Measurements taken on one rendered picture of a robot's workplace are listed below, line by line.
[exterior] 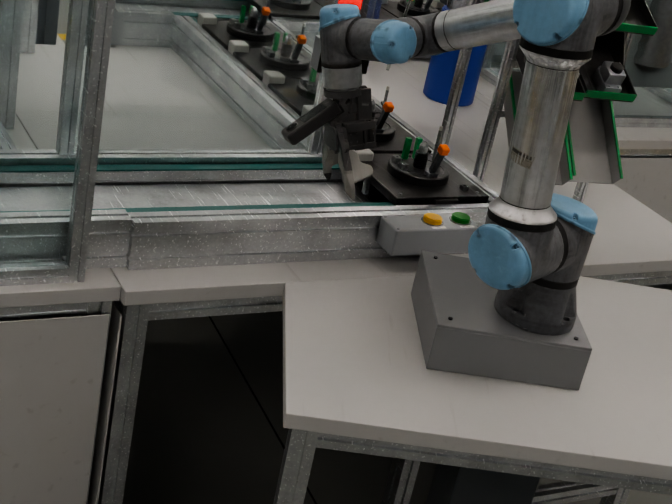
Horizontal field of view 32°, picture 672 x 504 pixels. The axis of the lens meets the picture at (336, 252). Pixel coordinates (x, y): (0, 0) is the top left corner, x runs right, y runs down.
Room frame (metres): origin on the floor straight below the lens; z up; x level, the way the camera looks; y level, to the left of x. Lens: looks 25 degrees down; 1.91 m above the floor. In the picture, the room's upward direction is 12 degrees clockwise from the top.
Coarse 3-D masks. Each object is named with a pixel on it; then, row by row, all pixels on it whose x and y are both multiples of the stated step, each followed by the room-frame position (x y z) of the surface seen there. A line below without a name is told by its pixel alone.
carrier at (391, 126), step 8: (384, 96) 2.78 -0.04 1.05; (376, 120) 2.76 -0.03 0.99; (392, 120) 2.85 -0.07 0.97; (384, 128) 2.71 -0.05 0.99; (392, 128) 2.73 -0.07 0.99; (400, 128) 2.80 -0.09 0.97; (376, 136) 2.66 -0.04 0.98; (384, 136) 2.67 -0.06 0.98; (392, 136) 2.70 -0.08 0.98; (400, 136) 2.74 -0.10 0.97; (408, 136) 2.75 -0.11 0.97; (376, 144) 2.65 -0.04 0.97; (384, 144) 2.66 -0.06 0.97; (392, 144) 2.67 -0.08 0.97; (400, 144) 2.68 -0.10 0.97; (376, 152) 2.61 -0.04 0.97; (384, 152) 2.62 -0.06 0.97; (392, 152) 2.63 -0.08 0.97; (400, 152) 2.64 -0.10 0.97
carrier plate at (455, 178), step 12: (384, 156) 2.58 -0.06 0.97; (384, 168) 2.50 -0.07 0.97; (372, 180) 2.44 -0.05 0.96; (384, 180) 2.43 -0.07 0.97; (396, 180) 2.44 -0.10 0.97; (456, 180) 2.52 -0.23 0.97; (468, 180) 2.54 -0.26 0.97; (384, 192) 2.39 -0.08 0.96; (396, 192) 2.37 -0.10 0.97; (408, 192) 2.39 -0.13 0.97; (420, 192) 2.40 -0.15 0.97; (432, 192) 2.42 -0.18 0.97; (444, 192) 2.43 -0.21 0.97; (456, 192) 2.45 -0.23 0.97; (468, 192) 2.46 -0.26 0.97; (480, 192) 2.48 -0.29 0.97; (396, 204) 2.34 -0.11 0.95; (408, 204) 2.36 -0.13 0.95; (420, 204) 2.38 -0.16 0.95; (432, 204) 2.39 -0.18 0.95
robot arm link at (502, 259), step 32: (544, 0) 1.82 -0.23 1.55; (576, 0) 1.80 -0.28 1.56; (608, 0) 1.87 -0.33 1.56; (544, 32) 1.81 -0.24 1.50; (576, 32) 1.82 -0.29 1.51; (544, 64) 1.83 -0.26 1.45; (576, 64) 1.83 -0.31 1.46; (544, 96) 1.83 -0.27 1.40; (544, 128) 1.82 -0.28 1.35; (512, 160) 1.84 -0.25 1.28; (544, 160) 1.82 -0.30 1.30; (512, 192) 1.83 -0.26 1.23; (544, 192) 1.83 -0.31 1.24; (512, 224) 1.81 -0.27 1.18; (544, 224) 1.81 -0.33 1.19; (480, 256) 1.82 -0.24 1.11; (512, 256) 1.78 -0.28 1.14; (544, 256) 1.82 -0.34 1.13; (512, 288) 1.80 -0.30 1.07
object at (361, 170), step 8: (352, 152) 2.10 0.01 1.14; (352, 160) 2.09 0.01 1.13; (352, 168) 2.08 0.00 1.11; (360, 168) 2.09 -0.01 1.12; (368, 168) 2.09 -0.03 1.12; (344, 176) 2.07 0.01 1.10; (352, 176) 2.07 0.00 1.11; (360, 176) 2.08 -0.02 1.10; (368, 176) 2.08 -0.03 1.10; (344, 184) 2.07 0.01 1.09; (352, 184) 2.06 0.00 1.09; (352, 192) 2.06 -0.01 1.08
